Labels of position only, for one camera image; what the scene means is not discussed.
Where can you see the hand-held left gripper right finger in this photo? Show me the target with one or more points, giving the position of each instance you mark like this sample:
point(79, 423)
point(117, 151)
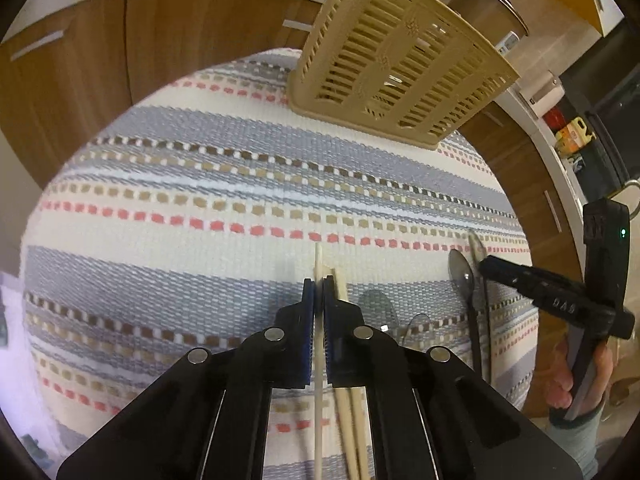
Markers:
point(330, 310)

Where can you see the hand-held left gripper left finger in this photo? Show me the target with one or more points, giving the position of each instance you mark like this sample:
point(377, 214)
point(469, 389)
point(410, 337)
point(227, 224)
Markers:
point(309, 310)

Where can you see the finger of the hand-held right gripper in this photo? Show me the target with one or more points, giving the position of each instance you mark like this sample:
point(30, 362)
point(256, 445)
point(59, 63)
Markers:
point(505, 271)

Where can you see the pale chopstick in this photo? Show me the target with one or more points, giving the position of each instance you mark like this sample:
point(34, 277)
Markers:
point(318, 265)

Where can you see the beige plastic utensil basket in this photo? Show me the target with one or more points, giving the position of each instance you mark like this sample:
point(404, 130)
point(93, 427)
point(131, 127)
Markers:
point(400, 55)

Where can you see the person's right forearm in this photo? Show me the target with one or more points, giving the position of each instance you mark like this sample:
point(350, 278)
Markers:
point(582, 442)

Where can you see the person's right hand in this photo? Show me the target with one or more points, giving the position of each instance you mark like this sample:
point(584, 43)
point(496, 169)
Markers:
point(557, 385)

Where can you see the clear plastic spoon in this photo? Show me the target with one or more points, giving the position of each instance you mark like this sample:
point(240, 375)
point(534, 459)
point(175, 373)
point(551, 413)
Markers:
point(377, 307)

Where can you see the yellow box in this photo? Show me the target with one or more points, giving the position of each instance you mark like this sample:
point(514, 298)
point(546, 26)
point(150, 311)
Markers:
point(575, 137)

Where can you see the striped woven cloth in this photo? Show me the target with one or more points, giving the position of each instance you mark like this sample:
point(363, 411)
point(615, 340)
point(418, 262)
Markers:
point(200, 210)

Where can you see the red container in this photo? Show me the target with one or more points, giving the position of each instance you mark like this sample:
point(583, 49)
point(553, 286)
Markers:
point(555, 120)

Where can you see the black oven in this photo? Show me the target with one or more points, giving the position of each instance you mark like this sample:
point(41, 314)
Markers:
point(607, 110)

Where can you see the brown canister with metal lid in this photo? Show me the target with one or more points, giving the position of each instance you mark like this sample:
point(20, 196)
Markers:
point(492, 15)

